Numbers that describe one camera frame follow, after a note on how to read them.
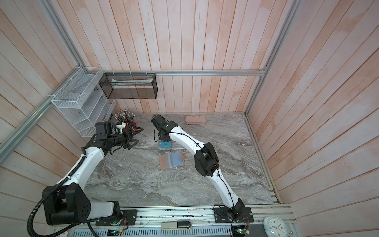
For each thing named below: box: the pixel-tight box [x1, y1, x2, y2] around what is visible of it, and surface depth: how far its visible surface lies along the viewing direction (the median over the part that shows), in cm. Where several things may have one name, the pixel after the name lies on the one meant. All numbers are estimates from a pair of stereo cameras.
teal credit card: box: [158, 140, 173, 149], surface depth 102 cm
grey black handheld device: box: [161, 221, 192, 230], surface depth 70 cm
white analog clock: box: [263, 216, 289, 237], surface depth 70 cm
